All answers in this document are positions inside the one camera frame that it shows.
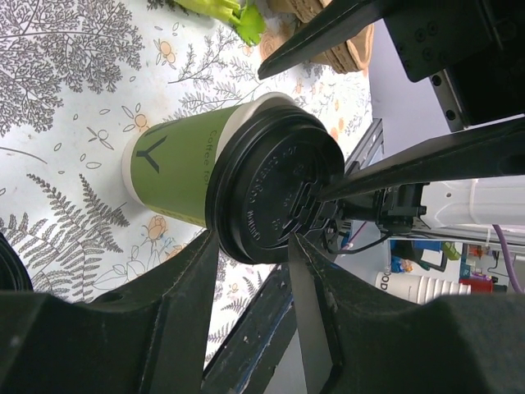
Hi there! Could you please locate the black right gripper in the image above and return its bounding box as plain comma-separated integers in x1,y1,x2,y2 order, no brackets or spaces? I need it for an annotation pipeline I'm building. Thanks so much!
319,1,524,201

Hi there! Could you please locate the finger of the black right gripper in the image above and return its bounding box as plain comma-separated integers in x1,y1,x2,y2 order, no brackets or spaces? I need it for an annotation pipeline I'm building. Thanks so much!
258,0,386,80

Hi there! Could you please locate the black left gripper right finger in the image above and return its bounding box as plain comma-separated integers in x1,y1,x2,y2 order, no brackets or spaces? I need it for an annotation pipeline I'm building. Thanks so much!
288,235,524,393

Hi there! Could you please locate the green paper coffee cup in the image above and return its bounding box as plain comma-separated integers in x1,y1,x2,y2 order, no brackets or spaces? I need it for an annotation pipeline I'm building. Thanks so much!
121,93,294,227

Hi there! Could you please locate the black plastic cup lid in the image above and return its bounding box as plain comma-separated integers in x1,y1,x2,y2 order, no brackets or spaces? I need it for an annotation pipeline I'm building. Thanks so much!
204,104,345,264

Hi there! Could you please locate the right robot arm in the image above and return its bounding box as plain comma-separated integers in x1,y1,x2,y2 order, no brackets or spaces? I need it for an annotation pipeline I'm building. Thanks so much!
258,1,524,233

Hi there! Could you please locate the stack of white cups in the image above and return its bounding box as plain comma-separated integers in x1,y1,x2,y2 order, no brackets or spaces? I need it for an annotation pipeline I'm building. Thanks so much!
375,273,471,305

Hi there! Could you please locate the aluminium frame rail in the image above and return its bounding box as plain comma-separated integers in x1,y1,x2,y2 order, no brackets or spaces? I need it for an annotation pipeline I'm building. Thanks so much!
345,118,384,176

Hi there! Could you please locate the green onion bunch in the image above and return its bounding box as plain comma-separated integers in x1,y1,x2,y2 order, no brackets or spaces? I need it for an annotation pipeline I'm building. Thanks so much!
175,0,266,46

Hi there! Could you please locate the floral table mat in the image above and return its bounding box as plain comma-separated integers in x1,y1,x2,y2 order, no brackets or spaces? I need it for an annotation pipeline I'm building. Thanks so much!
1,1,372,302

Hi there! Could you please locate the brown pulp cup carrier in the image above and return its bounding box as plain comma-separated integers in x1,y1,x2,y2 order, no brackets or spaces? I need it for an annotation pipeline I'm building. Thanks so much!
259,0,374,74

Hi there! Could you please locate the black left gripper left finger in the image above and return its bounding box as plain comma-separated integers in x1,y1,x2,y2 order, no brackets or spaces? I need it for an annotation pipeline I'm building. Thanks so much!
1,231,218,393

